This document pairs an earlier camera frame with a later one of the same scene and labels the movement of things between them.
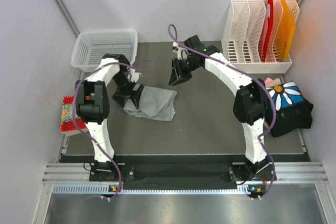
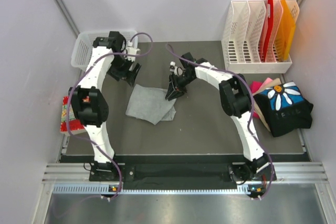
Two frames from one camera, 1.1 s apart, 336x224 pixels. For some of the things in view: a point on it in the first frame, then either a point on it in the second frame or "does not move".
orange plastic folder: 285,32 does not move
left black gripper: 134,95 -> 126,74
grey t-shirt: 155,103 does not move
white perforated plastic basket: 90,48 does not move
